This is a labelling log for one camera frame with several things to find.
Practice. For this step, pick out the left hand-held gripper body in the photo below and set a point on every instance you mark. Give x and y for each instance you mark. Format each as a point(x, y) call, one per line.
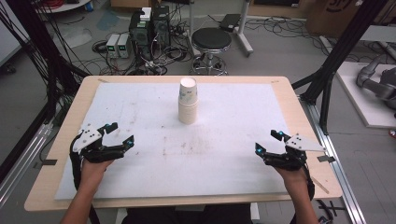
point(88, 137)

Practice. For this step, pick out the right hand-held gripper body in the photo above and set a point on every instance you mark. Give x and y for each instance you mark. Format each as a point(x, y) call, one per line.
point(300, 143)

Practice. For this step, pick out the stack of white paper cups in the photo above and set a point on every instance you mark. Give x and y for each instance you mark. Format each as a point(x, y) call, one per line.
point(188, 113)

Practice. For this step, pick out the printed paper cup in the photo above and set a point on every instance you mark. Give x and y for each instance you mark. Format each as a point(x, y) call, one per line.
point(188, 88)

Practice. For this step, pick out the person's right hand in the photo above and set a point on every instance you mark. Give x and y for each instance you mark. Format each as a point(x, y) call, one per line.
point(294, 177)

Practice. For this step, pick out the person's left hand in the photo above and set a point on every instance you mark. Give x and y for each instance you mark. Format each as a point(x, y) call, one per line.
point(91, 174)

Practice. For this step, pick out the black tape strip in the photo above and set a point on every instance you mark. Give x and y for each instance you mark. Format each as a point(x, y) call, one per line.
point(326, 158)
point(49, 162)

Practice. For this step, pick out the thin wooden stick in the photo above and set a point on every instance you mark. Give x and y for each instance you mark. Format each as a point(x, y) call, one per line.
point(320, 185)

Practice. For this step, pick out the white table mat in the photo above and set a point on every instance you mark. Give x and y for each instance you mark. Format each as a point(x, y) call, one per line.
point(199, 161)

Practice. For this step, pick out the white board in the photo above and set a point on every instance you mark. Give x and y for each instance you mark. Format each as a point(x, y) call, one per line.
point(361, 102)

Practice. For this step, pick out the grey bench power supply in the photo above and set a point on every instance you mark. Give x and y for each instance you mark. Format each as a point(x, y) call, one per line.
point(112, 46)
point(123, 46)

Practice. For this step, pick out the person's dark clothing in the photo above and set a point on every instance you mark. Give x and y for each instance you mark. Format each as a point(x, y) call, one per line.
point(186, 216)

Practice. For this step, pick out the black computer tower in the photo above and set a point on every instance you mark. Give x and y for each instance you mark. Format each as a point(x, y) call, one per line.
point(161, 26)
point(141, 34)

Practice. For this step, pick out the white metal stand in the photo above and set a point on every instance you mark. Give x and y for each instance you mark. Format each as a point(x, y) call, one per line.
point(244, 31)

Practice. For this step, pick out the black round stool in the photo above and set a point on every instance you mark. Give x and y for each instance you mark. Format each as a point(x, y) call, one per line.
point(211, 39)

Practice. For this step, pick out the cardboard box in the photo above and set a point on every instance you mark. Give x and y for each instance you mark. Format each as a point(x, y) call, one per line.
point(330, 15)

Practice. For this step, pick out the aluminium rail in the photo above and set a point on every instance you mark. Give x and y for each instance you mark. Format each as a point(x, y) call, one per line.
point(21, 161)
point(336, 161)

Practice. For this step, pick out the black metal frame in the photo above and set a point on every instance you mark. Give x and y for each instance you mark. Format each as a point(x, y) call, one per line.
point(37, 40)
point(339, 53)

